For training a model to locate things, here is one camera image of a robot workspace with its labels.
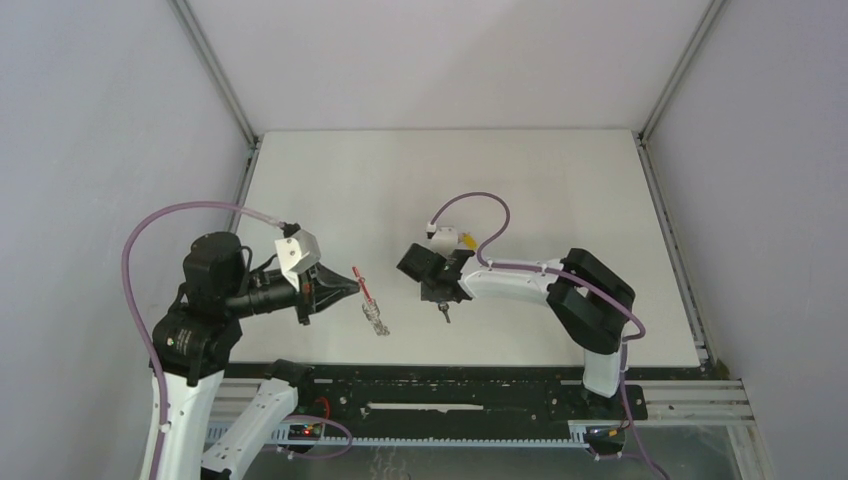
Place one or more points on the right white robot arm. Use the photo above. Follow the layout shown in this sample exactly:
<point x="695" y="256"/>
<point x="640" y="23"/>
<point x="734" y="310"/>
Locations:
<point x="589" y="300"/>

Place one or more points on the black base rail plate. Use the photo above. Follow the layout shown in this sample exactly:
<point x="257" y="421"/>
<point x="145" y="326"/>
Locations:
<point x="462" y="402"/>

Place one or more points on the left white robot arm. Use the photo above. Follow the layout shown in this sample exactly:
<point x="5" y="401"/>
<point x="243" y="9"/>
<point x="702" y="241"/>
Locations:
<point x="192" y="346"/>

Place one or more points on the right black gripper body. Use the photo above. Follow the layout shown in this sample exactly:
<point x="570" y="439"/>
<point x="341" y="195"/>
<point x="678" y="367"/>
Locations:
<point x="427" y="295"/>

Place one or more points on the blue tagged key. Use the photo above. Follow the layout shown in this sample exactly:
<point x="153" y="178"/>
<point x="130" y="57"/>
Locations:
<point x="444" y="308"/>

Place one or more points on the yellow tagged key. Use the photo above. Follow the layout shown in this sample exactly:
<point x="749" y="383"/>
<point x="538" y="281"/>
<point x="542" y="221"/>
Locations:
<point x="468" y="241"/>

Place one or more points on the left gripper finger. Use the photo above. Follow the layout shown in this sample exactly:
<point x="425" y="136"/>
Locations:
<point x="327" y="296"/>
<point x="334" y="280"/>

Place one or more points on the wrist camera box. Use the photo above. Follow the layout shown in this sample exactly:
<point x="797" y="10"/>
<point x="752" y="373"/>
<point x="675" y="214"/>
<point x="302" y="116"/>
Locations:
<point x="442" y="239"/>
<point x="298" y="252"/>

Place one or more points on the red tag keyring with chain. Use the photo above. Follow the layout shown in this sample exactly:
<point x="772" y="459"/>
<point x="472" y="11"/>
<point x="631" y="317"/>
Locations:
<point x="370" y="307"/>

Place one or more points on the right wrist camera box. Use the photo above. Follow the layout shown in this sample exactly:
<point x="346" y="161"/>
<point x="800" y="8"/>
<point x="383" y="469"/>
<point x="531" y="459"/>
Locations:
<point x="442" y="239"/>

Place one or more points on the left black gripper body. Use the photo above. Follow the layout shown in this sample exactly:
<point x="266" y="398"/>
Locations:
<point x="308" y="292"/>

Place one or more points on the white cable duct strip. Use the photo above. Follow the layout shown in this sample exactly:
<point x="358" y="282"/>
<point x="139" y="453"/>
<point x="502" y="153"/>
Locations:
<point x="577" y="437"/>

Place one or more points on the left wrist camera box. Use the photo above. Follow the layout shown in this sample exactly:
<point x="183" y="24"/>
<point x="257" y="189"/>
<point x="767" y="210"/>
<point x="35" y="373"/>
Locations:
<point x="298" y="252"/>

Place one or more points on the small circuit board with leds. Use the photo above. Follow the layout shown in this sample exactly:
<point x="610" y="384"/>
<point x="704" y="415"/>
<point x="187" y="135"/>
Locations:
<point x="303" y="432"/>

